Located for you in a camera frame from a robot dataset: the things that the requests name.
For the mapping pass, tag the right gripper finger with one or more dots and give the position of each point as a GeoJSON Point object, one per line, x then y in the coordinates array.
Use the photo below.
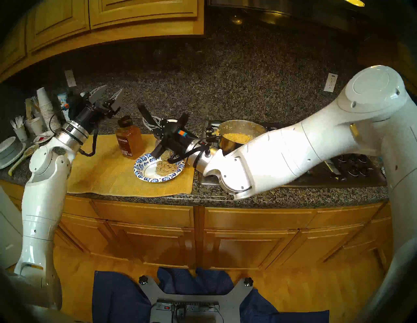
{"type": "Point", "coordinates": [155, 125]}
{"type": "Point", "coordinates": [158, 151]}

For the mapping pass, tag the wooden base cabinets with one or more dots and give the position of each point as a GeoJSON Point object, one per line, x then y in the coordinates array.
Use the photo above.
{"type": "Point", "coordinates": [247, 247]}

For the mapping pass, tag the grey bowl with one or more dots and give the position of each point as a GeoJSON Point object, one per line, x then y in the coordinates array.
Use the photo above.
{"type": "Point", "coordinates": [8, 146]}

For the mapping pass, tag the small cooked oatmeal portion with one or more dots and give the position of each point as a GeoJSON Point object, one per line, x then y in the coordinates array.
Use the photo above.
{"type": "Point", "coordinates": [164, 170]}
{"type": "Point", "coordinates": [166, 157]}

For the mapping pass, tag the blue patterned paper bowl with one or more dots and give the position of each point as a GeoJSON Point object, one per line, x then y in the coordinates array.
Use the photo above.
{"type": "Point", "coordinates": [141, 166]}

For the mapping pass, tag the black knob screw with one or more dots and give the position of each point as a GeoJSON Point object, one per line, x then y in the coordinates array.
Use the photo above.
{"type": "Point", "coordinates": [143, 280]}
{"type": "Point", "coordinates": [248, 281]}

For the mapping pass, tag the stainless steel pot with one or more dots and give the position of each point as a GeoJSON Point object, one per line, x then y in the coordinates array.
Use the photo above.
{"type": "Point", "coordinates": [242, 125]}

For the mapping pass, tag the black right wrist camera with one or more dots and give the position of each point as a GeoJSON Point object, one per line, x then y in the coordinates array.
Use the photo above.
{"type": "Point", "coordinates": [182, 125]}

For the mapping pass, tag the large cooked oatmeal batch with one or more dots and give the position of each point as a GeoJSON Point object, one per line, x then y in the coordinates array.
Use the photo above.
{"type": "Point", "coordinates": [239, 137]}

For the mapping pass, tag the stack of white paper cups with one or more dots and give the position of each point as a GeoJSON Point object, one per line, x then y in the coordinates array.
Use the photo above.
{"type": "Point", "coordinates": [45, 104]}

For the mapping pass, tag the yellow cloth mat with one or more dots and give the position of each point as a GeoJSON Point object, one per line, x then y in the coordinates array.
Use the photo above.
{"type": "Point", "coordinates": [104, 175]}

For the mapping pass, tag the white plastic fork bunch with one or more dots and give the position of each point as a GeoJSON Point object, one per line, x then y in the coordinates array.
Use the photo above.
{"type": "Point", "coordinates": [18, 121]}

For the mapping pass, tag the dark steel range hood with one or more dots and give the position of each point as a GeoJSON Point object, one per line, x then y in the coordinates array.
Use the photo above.
{"type": "Point", "coordinates": [293, 9]}

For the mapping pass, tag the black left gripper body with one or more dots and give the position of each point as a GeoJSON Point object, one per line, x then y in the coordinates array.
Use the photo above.
{"type": "Point", "coordinates": [87, 114]}

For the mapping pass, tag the bundle of stirrers and utensils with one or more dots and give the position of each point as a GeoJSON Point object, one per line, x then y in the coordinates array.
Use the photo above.
{"type": "Point", "coordinates": [32, 105]}

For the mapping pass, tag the wooden spoon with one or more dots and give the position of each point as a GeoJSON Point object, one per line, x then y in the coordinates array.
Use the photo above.
{"type": "Point", "coordinates": [24, 156]}

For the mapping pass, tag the wide wooden wall cabinets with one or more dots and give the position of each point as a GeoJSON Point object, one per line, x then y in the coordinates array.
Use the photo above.
{"type": "Point", "coordinates": [58, 19]}

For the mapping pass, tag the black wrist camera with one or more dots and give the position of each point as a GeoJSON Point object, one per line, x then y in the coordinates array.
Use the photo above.
{"type": "Point", "coordinates": [182, 125]}
{"type": "Point", "coordinates": [73, 104]}

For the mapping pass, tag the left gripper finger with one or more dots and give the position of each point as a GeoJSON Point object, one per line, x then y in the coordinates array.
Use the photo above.
{"type": "Point", "coordinates": [115, 101]}
{"type": "Point", "coordinates": [97, 93]}

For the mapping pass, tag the range hood lamp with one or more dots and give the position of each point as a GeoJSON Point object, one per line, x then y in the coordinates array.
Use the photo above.
{"type": "Point", "coordinates": [354, 2]}

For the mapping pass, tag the small white plate red scrap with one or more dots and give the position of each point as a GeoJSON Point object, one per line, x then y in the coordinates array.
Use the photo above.
{"type": "Point", "coordinates": [42, 138]}

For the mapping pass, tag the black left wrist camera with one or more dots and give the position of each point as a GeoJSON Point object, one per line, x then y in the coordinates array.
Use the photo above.
{"type": "Point", "coordinates": [73, 104]}

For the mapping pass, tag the white paper cup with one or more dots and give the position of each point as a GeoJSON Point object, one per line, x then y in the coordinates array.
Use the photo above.
{"type": "Point", "coordinates": [35, 126]}
{"type": "Point", "coordinates": [21, 133]}

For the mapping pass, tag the dark blue blanket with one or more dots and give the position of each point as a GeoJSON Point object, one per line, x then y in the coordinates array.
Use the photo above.
{"type": "Point", "coordinates": [114, 299]}

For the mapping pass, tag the white wall outlet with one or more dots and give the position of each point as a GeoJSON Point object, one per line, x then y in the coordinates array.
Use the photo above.
{"type": "Point", "coordinates": [330, 82]}
{"type": "Point", "coordinates": [70, 78]}

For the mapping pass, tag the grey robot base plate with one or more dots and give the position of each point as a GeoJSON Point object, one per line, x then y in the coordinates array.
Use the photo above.
{"type": "Point", "coordinates": [228, 301]}

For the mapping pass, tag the steel gas cooktop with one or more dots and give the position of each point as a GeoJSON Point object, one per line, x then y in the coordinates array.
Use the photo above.
{"type": "Point", "coordinates": [352, 169]}

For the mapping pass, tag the blue white carton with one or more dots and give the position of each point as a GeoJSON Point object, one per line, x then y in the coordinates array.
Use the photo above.
{"type": "Point", "coordinates": [62, 97]}

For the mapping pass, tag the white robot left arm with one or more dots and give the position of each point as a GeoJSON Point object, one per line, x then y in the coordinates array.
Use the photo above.
{"type": "Point", "coordinates": [45, 202]}

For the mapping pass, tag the amber cinnamon bottle black cap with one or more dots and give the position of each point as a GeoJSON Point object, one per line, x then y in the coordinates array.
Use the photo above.
{"type": "Point", "coordinates": [130, 140]}

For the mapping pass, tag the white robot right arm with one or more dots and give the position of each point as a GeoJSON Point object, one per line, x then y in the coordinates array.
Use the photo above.
{"type": "Point", "coordinates": [293, 153]}

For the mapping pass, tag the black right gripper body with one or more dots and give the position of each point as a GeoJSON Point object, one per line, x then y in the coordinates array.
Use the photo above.
{"type": "Point", "coordinates": [176, 141]}

